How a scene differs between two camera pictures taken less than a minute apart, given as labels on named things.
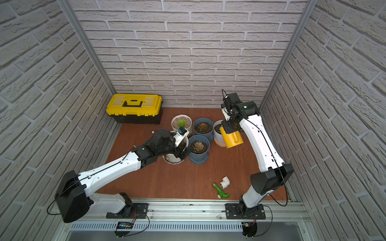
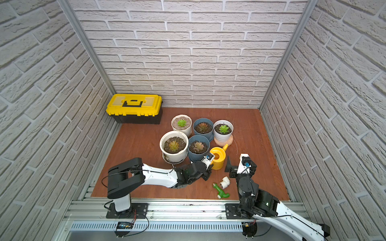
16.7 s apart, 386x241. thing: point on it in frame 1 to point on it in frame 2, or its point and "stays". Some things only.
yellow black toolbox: x=135 y=109 stays
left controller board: x=123 y=225 stays
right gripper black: x=227 y=129 to x=229 y=167
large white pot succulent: x=170 y=158 stays
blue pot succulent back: x=203 y=126 stays
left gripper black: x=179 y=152 to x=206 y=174
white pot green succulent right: x=218 y=137 stays
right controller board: x=249 y=229 stays
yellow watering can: x=231 y=139 to x=220 y=155
